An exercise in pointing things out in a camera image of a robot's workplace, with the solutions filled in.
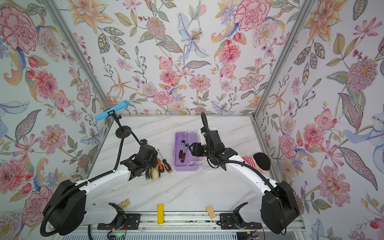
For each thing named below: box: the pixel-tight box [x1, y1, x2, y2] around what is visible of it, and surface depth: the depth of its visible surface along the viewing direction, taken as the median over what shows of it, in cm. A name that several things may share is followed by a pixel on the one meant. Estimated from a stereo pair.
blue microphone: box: [94, 100, 130, 121], surface depth 97 cm
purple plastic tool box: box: [173, 131, 201, 172], surface depth 99 cm
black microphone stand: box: [107, 109, 132, 139], surface depth 111 cm
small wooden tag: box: [118, 198, 131, 209], surface depth 81 cm
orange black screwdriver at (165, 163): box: [157, 149, 173, 173], surface depth 94 cm
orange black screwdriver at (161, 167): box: [157, 158, 165, 173], surface depth 92 cm
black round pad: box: [253, 152, 271, 171], surface depth 90 cm
